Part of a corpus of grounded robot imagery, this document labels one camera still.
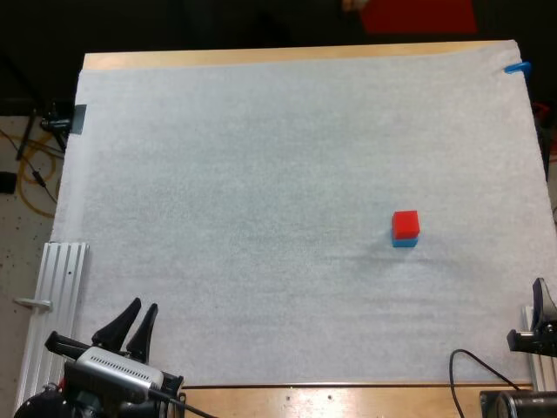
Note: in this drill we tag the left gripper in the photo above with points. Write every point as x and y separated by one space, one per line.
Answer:
59 342

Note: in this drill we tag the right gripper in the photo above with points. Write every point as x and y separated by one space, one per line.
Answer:
533 339

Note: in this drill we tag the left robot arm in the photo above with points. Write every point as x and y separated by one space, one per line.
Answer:
41 402

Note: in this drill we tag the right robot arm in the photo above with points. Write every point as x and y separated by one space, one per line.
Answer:
518 405

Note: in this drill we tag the blue cube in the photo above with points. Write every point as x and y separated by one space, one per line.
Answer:
404 243

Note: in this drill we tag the red cube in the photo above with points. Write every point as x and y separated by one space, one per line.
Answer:
406 224

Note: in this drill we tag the dark clamp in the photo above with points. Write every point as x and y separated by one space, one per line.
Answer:
79 119

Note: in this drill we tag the blue clip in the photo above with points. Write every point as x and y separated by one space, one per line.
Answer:
518 67

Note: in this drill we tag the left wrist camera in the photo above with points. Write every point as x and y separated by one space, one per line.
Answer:
117 370

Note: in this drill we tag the ribbed aluminium rail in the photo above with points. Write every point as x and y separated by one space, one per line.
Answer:
56 313
538 370

